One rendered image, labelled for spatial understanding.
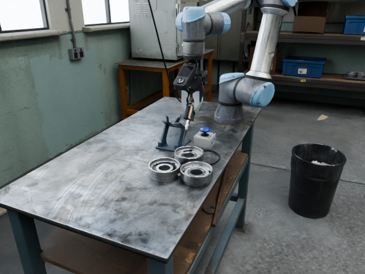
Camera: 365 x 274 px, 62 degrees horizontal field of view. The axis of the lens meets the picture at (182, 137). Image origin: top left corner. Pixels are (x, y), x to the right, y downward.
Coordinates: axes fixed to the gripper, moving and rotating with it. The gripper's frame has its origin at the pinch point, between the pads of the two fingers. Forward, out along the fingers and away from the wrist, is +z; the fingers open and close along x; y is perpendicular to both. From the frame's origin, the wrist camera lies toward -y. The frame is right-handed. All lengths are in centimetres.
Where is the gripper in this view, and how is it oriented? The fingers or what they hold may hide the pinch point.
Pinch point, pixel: (190, 110)
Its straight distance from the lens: 112.6
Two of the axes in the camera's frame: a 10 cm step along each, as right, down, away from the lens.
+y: 4.1, -3.6, 8.4
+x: -9.1, -1.6, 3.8
